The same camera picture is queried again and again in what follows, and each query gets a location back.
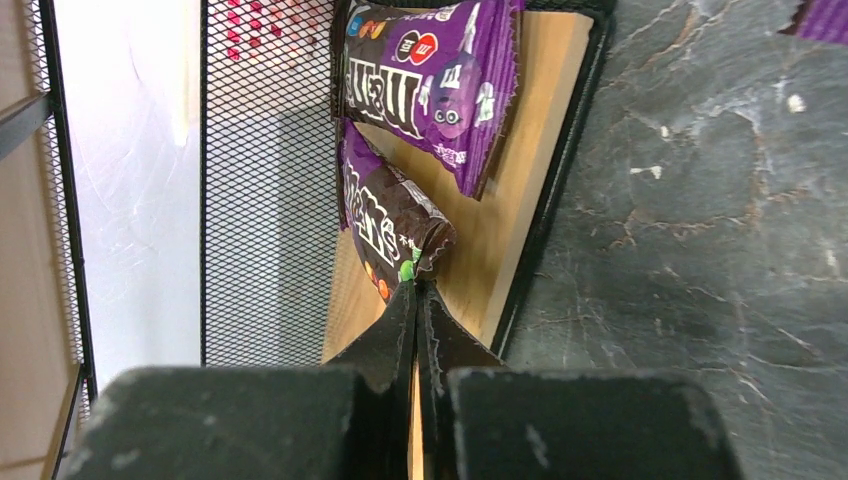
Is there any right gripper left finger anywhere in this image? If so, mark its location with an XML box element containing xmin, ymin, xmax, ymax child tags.
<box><xmin>60</xmin><ymin>282</ymin><xmax>416</xmax><ymax>479</ymax></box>

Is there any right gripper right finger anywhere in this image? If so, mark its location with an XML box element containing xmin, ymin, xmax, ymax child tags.
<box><xmin>417</xmin><ymin>282</ymin><xmax>743</xmax><ymax>479</ymax></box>

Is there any small purple candy bag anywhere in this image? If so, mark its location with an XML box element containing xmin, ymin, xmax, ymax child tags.
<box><xmin>330</xmin><ymin>1</ymin><xmax>525</xmax><ymax>200</ymax></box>

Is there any wooden wire shelf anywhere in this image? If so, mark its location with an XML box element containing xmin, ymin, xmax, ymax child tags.
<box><xmin>1</xmin><ymin>1</ymin><xmax>616</xmax><ymax>479</ymax></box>

